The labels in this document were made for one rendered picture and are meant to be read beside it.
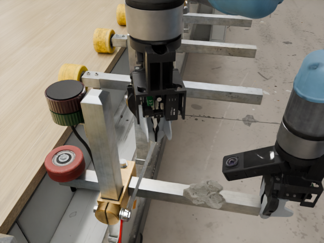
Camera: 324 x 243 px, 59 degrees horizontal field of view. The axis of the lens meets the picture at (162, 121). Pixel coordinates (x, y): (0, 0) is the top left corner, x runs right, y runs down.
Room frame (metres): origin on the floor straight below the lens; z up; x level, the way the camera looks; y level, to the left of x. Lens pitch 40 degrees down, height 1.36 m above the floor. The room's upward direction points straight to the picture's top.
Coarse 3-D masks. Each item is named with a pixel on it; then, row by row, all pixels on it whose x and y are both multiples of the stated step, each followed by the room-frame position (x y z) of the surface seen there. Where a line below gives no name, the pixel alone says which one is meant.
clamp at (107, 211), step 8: (128, 168) 0.42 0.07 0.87; (128, 176) 0.40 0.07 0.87; (128, 184) 0.38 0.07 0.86; (128, 192) 0.38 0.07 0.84; (104, 200) 0.34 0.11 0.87; (112, 200) 0.34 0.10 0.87; (120, 200) 0.34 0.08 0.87; (128, 200) 0.37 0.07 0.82; (96, 208) 0.33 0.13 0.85; (104, 208) 0.32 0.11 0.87; (112, 208) 0.32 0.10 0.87; (120, 208) 0.33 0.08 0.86; (96, 216) 0.32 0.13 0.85; (104, 216) 0.32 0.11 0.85; (112, 216) 0.31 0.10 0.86; (112, 224) 0.31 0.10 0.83
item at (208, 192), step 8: (192, 184) 0.38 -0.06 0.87; (200, 184) 0.37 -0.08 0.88; (208, 184) 0.38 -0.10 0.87; (216, 184) 0.38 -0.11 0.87; (184, 192) 0.36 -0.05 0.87; (192, 192) 0.36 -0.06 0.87; (200, 192) 0.36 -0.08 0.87; (208, 192) 0.36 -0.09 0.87; (216, 192) 0.35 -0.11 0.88; (192, 200) 0.34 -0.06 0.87; (200, 200) 0.34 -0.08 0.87; (208, 200) 0.34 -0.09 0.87; (216, 200) 0.34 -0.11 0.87; (224, 200) 0.34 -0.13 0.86; (216, 208) 0.33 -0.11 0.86
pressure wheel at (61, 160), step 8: (56, 152) 0.44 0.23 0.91; (64, 152) 0.44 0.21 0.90; (72, 152) 0.44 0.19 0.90; (80, 152) 0.44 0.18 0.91; (48, 160) 0.41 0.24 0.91; (56, 160) 0.42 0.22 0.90; (64, 160) 0.41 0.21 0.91; (72, 160) 0.42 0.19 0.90; (80, 160) 0.41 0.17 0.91; (48, 168) 0.39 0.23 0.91; (56, 168) 0.39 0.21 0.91; (64, 168) 0.39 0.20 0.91; (72, 168) 0.39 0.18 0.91; (80, 168) 0.40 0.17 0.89; (56, 176) 0.38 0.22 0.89; (64, 176) 0.38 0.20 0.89; (72, 176) 0.39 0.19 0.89
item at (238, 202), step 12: (72, 180) 0.40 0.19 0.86; (84, 180) 0.40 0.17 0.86; (96, 180) 0.40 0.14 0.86; (132, 180) 0.40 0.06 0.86; (144, 180) 0.40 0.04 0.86; (156, 180) 0.40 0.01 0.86; (132, 192) 0.38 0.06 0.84; (144, 192) 0.37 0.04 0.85; (156, 192) 0.37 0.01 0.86; (168, 192) 0.37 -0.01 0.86; (180, 192) 0.37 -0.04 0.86; (228, 192) 0.37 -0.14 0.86; (192, 204) 0.35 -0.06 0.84; (204, 204) 0.35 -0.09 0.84; (228, 204) 0.34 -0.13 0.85; (240, 204) 0.34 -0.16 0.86; (252, 204) 0.34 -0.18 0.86
